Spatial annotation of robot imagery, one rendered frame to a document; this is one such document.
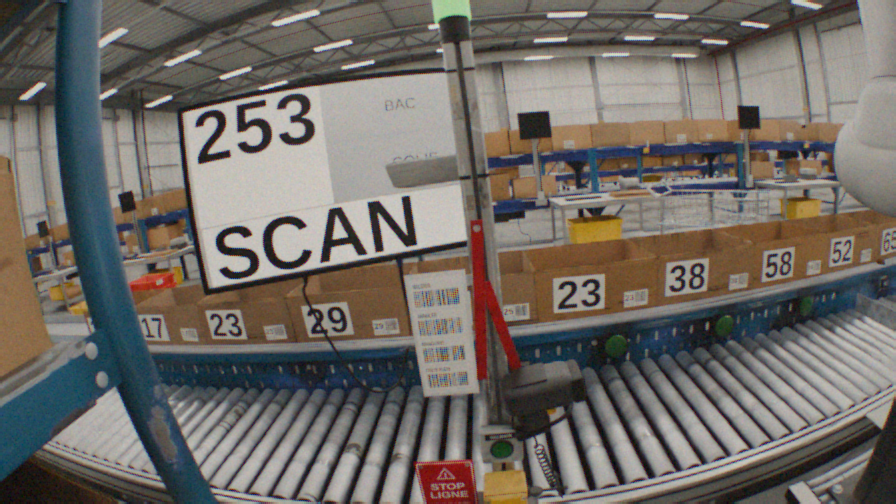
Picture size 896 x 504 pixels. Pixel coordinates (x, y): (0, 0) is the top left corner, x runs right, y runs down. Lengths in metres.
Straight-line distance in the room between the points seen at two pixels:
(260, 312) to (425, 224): 0.88
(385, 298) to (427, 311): 0.66
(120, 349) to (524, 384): 0.48
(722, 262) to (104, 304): 1.44
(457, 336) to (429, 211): 0.20
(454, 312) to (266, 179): 0.34
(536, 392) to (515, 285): 0.66
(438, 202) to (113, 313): 0.53
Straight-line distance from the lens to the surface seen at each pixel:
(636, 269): 1.28
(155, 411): 0.25
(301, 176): 0.64
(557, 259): 1.50
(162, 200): 7.80
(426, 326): 0.59
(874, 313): 1.86
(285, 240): 0.64
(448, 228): 0.66
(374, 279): 1.54
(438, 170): 0.64
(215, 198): 0.66
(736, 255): 1.46
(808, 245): 1.70
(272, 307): 1.39
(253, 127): 0.66
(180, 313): 1.64
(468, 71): 0.55
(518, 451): 0.68
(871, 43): 0.83
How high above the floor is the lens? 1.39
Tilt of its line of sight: 12 degrees down
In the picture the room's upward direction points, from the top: 7 degrees counter-clockwise
